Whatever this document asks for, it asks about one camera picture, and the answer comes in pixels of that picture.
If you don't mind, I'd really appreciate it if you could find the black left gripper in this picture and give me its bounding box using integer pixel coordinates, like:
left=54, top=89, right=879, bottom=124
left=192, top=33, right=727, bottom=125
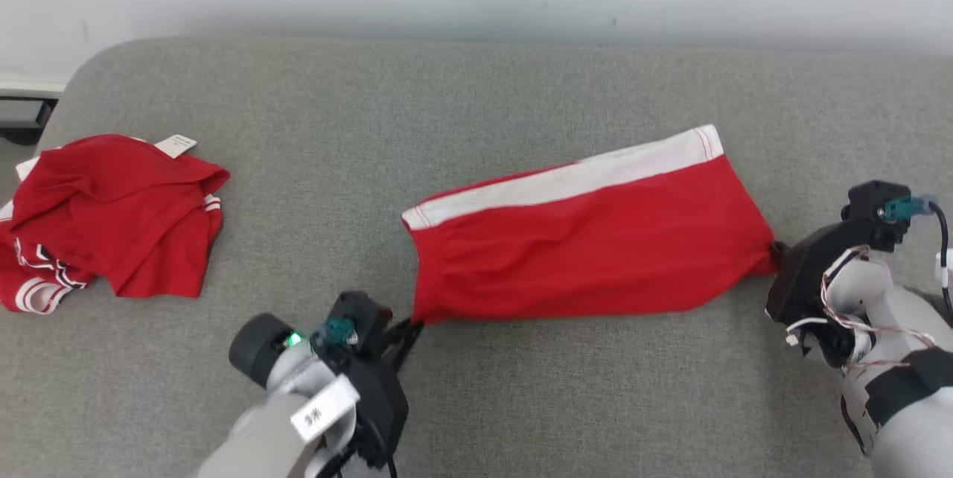
left=339, top=318, right=425, bottom=464

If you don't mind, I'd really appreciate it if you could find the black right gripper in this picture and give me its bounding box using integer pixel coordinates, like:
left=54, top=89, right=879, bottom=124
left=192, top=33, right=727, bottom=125
left=767, top=221, right=868, bottom=367

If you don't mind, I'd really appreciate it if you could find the red shorts white trim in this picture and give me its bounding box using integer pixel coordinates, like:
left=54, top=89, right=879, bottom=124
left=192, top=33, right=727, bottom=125
left=402, top=124, right=779, bottom=324

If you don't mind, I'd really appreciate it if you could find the red Bulls 23 jersey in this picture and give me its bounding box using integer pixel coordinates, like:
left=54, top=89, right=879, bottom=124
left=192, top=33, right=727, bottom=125
left=0, top=134, right=230, bottom=313

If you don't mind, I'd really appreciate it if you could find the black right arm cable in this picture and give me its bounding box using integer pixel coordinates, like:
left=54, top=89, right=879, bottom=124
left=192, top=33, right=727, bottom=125
left=927, top=201, right=953, bottom=315

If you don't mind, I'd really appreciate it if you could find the white wall baseboard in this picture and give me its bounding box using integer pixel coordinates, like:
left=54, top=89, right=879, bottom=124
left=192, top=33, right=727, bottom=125
left=0, top=76, right=69, bottom=98

